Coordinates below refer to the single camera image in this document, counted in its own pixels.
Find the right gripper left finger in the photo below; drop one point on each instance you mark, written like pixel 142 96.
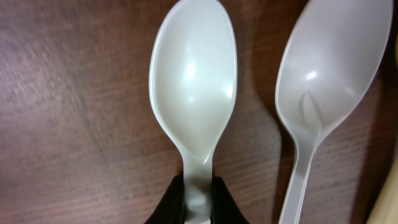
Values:
pixel 170 209

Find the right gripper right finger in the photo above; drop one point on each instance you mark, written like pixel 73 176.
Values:
pixel 224 208

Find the white spoon wide handle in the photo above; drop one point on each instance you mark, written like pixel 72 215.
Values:
pixel 192 89

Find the white spoon ridged bowl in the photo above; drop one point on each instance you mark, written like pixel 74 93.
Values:
pixel 330 60

